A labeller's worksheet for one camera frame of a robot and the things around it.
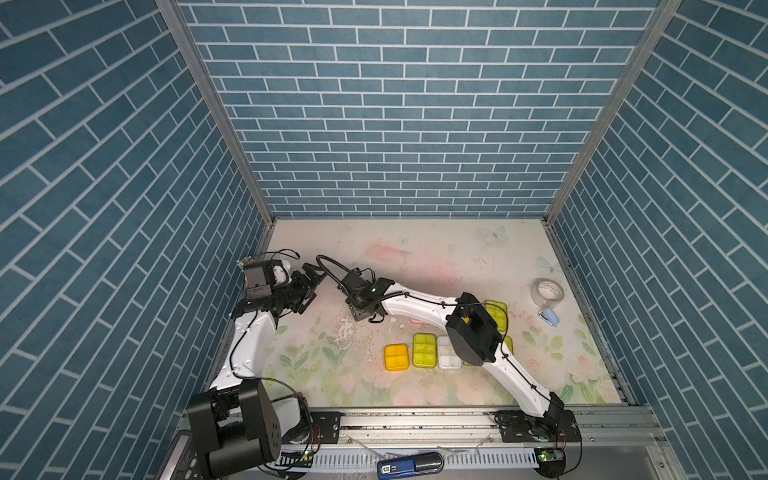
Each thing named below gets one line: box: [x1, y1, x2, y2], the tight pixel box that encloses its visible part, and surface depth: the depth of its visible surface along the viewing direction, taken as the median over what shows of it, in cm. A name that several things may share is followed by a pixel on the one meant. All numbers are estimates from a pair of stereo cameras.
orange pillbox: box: [384, 343, 410, 372], surface depth 86 cm
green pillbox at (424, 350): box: [412, 332, 437, 369], surface depth 87 cm
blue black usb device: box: [377, 452, 445, 480], surface depth 67 cm
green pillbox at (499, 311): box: [483, 299, 509, 335], surface depth 95 cm
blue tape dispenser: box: [538, 307, 560, 327], surface depth 93 cm
